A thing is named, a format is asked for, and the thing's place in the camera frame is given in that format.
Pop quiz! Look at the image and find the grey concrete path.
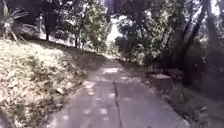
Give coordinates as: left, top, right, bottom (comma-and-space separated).
45, 59, 192, 128

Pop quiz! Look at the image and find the row of trees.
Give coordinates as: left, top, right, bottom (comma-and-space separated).
6, 0, 224, 88

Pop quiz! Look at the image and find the dry grass slope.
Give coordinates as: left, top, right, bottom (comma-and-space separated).
0, 37, 111, 128

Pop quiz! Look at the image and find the leaf-strewn earth verge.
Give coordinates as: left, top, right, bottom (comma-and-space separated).
116, 58, 224, 128

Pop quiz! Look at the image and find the spiky-leaved plant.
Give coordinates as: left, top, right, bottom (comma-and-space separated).
0, 3, 29, 42

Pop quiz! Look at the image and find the low stone wall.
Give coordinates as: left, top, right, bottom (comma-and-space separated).
145, 68, 185, 95

